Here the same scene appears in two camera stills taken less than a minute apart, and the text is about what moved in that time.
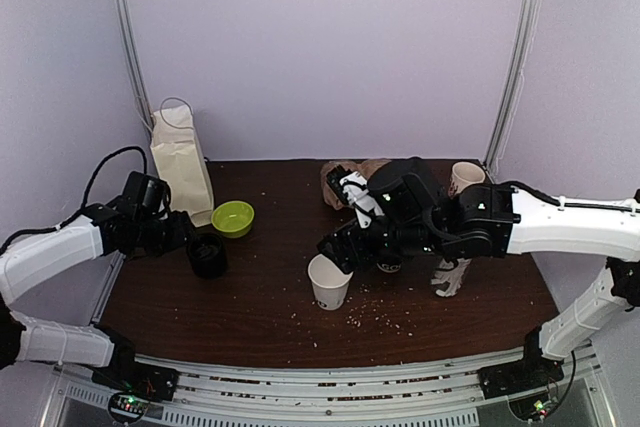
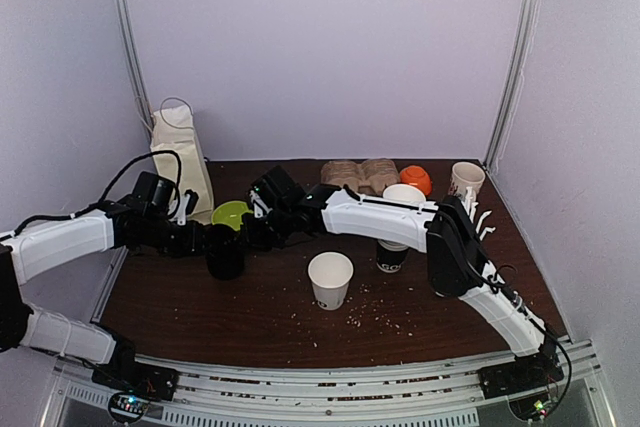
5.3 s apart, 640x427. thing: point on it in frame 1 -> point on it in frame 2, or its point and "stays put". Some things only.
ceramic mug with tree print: [464, 174] stays put
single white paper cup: [329, 282] stays put
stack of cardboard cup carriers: [365, 168] stays put
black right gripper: [345, 245] -> [258, 235]
